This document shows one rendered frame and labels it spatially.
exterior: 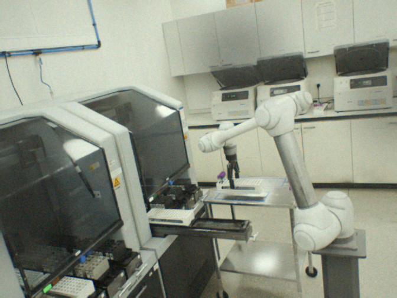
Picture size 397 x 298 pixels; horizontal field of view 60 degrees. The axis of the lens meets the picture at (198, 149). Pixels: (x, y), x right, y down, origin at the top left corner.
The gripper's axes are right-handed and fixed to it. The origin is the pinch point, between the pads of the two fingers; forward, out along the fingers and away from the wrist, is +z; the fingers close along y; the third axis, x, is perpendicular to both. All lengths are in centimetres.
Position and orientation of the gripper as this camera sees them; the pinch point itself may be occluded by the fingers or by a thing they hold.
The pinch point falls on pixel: (234, 182)
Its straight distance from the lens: 232.9
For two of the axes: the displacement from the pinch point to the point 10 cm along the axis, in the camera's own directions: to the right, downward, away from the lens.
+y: 4.2, -3.2, 8.5
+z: 1.6, 9.5, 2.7
